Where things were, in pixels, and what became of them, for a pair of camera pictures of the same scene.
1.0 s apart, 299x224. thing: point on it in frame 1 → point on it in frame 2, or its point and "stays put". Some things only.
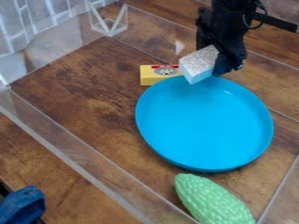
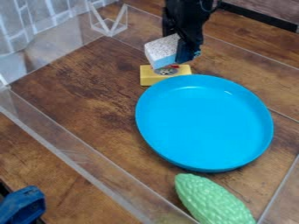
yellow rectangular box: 154,73 stays put
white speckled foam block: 198,64 → 162,51
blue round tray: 208,127 stays put
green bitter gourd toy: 216,204 stays put
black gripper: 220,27 → 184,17
